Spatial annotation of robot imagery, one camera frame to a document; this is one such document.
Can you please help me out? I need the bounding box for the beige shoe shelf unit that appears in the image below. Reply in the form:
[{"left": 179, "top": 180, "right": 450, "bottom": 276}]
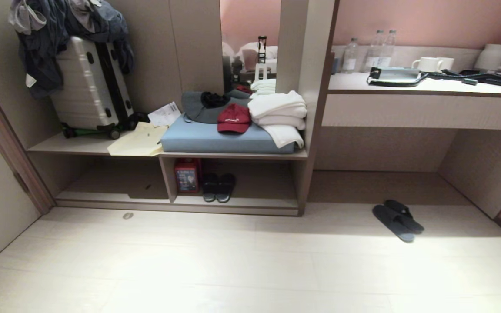
[{"left": 26, "top": 0, "right": 341, "bottom": 217}]

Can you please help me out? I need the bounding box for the blue seat cushion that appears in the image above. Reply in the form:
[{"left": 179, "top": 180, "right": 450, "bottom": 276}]
[{"left": 160, "top": 114, "right": 297, "bottom": 154}]

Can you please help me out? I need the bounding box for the white draped towel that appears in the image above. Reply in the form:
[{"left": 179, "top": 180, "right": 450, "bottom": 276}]
[{"left": 263, "top": 125, "right": 305, "bottom": 149}]

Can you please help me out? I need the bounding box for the black slipper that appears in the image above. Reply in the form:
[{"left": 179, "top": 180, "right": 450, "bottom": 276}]
[
  {"left": 216, "top": 173, "right": 236, "bottom": 203},
  {"left": 202, "top": 173, "right": 219, "bottom": 203}
]

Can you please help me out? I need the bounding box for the red baseball cap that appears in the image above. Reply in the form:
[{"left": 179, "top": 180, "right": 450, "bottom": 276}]
[{"left": 217, "top": 103, "right": 252, "bottom": 134}]

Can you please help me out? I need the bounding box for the folded white towel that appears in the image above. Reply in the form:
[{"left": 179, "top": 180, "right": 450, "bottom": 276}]
[
  {"left": 247, "top": 90, "right": 307, "bottom": 119},
  {"left": 255, "top": 115, "right": 307, "bottom": 130}
]

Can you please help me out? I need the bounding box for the red box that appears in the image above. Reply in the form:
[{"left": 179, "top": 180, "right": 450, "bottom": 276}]
[{"left": 174, "top": 158, "right": 202, "bottom": 194}]

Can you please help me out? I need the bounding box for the grey hooded garment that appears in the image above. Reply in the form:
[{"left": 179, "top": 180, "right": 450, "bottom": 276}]
[{"left": 181, "top": 90, "right": 252, "bottom": 124}]

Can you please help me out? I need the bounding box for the white paper sheet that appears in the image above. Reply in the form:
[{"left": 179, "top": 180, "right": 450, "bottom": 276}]
[{"left": 148, "top": 102, "right": 182, "bottom": 127}]

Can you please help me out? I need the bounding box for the yellow paper envelope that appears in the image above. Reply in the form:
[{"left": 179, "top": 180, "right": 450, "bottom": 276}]
[{"left": 107, "top": 122, "right": 169, "bottom": 157}]

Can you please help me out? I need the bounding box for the clear water bottle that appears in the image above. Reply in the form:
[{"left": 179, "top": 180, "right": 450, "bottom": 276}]
[
  {"left": 342, "top": 38, "right": 359, "bottom": 74},
  {"left": 383, "top": 29, "right": 397, "bottom": 69},
  {"left": 365, "top": 30, "right": 386, "bottom": 73}
]

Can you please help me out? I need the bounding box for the dark grey slipper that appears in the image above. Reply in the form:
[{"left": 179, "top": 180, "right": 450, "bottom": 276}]
[
  {"left": 384, "top": 200, "right": 425, "bottom": 234},
  {"left": 372, "top": 205, "right": 415, "bottom": 243}
]

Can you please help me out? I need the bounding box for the black-rimmed grey tray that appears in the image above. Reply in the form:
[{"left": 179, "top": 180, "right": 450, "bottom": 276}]
[{"left": 367, "top": 67, "right": 429, "bottom": 88}]

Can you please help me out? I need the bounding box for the silver hard-shell suitcase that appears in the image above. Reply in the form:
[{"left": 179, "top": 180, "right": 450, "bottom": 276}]
[{"left": 50, "top": 36, "right": 136, "bottom": 140}]

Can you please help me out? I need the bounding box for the black hair dryer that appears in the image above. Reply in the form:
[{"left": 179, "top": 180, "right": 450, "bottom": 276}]
[{"left": 426, "top": 69, "right": 501, "bottom": 88}]

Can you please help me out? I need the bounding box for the dark blue clothes pile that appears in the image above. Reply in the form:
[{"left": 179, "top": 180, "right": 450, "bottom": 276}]
[{"left": 8, "top": 0, "right": 135, "bottom": 100}]

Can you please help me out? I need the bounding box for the white electric kettle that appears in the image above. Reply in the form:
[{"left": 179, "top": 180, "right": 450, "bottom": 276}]
[{"left": 474, "top": 43, "right": 501, "bottom": 73}]

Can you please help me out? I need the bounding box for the wall mirror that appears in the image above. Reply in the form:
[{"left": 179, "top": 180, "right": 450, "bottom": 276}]
[{"left": 220, "top": 0, "right": 282, "bottom": 94}]

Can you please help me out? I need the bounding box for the beige wall desk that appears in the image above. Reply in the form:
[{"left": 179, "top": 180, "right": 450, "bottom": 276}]
[{"left": 314, "top": 72, "right": 501, "bottom": 219}]

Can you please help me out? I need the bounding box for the brown wooden door frame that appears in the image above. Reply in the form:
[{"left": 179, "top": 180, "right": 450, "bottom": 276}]
[{"left": 0, "top": 54, "right": 56, "bottom": 215}]

